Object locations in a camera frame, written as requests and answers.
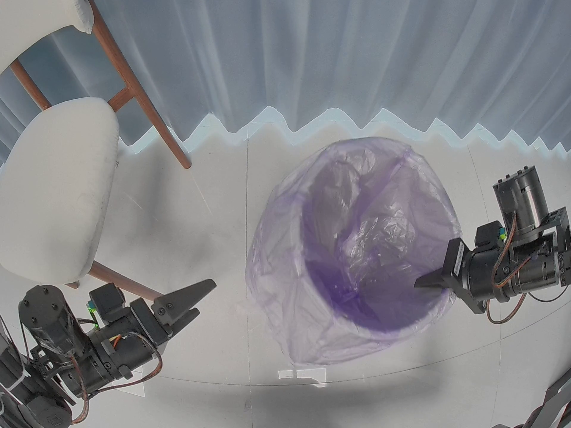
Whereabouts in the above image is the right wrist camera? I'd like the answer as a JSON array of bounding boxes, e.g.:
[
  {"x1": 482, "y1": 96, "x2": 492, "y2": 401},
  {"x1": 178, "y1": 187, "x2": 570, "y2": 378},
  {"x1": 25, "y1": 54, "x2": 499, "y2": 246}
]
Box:
[{"x1": 474, "y1": 221, "x2": 508, "y2": 252}]

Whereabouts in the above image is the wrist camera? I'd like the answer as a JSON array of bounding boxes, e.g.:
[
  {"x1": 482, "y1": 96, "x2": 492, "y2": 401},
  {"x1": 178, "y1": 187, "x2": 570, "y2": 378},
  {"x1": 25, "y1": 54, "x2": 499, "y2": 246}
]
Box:
[
  {"x1": 474, "y1": 221, "x2": 508, "y2": 252},
  {"x1": 87, "y1": 283, "x2": 126, "y2": 325}
]

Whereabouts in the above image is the blue-grey curtain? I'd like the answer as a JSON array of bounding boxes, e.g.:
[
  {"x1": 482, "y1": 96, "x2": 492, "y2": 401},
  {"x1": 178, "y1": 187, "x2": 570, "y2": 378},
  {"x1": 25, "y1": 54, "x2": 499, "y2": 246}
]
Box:
[{"x1": 0, "y1": 0, "x2": 571, "y2": 168}]

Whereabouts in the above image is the white cushioned wooden chair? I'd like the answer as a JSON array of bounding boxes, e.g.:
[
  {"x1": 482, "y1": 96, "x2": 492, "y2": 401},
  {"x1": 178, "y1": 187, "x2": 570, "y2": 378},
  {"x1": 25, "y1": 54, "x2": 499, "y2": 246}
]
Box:
[{"x1": 0, "y1": 0, "x2": 192, "y2": 302}]

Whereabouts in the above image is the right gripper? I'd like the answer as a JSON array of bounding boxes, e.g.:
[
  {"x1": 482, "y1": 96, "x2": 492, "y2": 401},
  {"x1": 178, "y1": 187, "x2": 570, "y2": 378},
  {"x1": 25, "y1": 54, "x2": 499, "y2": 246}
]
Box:
[{"x1": 445, "y1": 237, "x2": 520, "y2": 316}]

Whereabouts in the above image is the purple plastic bag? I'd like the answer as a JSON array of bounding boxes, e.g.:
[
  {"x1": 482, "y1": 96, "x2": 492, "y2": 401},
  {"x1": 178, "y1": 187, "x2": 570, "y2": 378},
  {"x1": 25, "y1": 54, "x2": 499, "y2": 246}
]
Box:
[{"x1": 245, "y1": 136, "x2": 462, "y2": 366}]

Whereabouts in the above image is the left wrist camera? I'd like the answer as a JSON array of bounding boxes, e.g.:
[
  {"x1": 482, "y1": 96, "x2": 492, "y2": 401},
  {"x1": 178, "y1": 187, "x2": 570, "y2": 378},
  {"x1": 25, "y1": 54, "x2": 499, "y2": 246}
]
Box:
[{"x1": 87, "y1": 283, "x2": 126, "y2": 325}]

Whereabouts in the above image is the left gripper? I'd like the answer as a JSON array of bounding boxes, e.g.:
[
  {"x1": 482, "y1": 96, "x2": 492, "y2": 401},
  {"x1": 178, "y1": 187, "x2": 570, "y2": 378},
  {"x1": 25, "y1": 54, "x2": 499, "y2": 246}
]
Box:
[{"x1": 89, "y1": 278, "x2": 218, "y2": 375}]

